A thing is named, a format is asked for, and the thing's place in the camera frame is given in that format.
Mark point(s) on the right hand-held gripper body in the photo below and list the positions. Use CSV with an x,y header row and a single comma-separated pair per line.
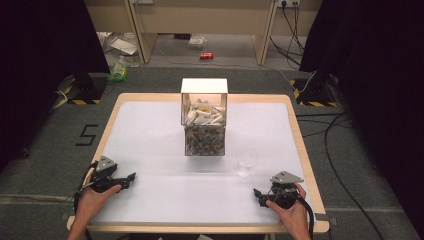
x,y
283,186

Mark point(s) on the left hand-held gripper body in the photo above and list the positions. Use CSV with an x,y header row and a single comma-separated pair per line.
x,y
104,168

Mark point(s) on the person's right hand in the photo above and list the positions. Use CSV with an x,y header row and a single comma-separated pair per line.
x,y
295,216

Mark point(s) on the person's left hand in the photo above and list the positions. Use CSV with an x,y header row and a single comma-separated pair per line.
x,y
91,204

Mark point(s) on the clear plastic cup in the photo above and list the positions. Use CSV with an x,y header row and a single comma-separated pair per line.
x,y
246,161

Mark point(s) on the white table mat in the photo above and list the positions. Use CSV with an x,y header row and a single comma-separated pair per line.
x,y
166,186

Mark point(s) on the black stand base striped tape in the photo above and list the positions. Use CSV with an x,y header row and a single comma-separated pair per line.
x,y
315,93
85,90

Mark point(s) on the clear box with white lid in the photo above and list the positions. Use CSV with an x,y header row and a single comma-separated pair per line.
x,y
204,116

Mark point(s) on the pile of white packets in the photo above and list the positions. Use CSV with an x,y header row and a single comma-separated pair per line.
x,y
204,115

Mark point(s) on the green plastic packet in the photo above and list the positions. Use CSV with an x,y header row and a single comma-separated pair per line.
x,y
118,71

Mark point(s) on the black curtain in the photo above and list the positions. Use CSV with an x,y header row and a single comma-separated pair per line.
x,y
376,100
43,66

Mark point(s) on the crumpled silver white wrapping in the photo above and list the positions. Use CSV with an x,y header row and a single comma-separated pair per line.
x,y
120,43

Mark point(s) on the red drink can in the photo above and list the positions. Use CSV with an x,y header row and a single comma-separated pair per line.
x,y
206,55

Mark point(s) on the black power strip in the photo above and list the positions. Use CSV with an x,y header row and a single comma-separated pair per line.
x,y
182,36

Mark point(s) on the crumpled white plastic bag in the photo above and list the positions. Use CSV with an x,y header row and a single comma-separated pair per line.
x,y
197,42

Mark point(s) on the beige wooden desk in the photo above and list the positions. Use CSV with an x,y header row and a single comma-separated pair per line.
x,y
206,16

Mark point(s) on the white wall socket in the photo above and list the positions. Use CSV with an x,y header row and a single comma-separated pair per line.
x,y
288,2

